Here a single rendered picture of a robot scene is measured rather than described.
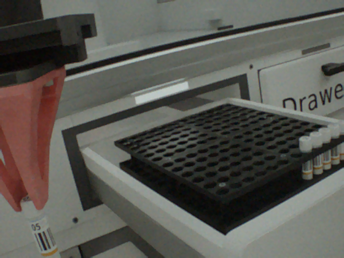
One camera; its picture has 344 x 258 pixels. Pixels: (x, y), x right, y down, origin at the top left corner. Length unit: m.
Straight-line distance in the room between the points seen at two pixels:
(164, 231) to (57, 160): 0.21
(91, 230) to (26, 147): 0.38
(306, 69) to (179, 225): 0.44
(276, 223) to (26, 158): 0.14
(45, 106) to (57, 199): 0.31
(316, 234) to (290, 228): 0.03
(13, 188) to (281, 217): 0.15
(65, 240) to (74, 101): 0.19
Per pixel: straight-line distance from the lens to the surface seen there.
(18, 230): 0.55
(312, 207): 0.26
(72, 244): 0.58
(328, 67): 0.72
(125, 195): 0.43
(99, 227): 0.58
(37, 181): 0.23
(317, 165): 0.42
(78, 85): 0.52
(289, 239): 0.26
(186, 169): 0.40
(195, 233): 0.31
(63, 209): 0.55
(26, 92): 0.19
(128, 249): 0.56
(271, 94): 0.66
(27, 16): 0.21
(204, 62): 0.59
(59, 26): 0.18
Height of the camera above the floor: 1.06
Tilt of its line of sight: 18 degrees down
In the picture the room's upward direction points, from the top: 10 degrees counter-clockwise
